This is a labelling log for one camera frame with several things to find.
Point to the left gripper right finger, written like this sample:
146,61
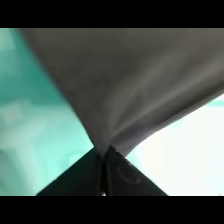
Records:
130,176

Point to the dark grey garment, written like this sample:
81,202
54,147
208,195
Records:
133,83

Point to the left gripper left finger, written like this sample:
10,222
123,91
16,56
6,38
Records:
78,178

